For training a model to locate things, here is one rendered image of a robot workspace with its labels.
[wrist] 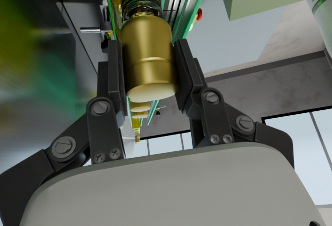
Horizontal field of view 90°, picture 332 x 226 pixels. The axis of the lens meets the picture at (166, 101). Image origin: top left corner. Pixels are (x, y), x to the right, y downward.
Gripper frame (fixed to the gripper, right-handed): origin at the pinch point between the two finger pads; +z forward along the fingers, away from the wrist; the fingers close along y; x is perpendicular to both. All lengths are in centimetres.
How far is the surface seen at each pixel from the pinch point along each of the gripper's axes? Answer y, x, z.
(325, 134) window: 287, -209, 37
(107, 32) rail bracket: -5.5, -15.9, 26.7
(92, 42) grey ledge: -12.3, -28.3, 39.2
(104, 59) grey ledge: -11, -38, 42
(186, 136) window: 90, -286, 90
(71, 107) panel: -12.2, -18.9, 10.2
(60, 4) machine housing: -15.3, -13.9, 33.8
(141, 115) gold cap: -0.1, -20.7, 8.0
